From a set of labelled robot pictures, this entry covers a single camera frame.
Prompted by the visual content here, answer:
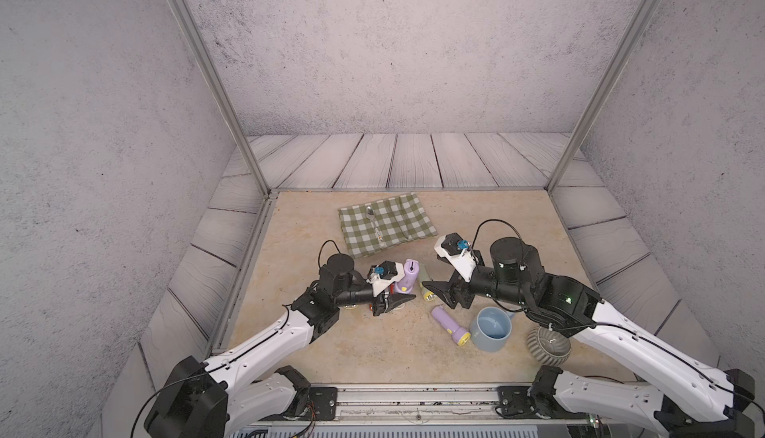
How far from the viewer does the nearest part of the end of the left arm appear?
2.16ft

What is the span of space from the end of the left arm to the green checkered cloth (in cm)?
37

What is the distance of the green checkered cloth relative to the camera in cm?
107

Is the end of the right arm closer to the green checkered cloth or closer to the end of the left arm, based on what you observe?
the end of the left arm
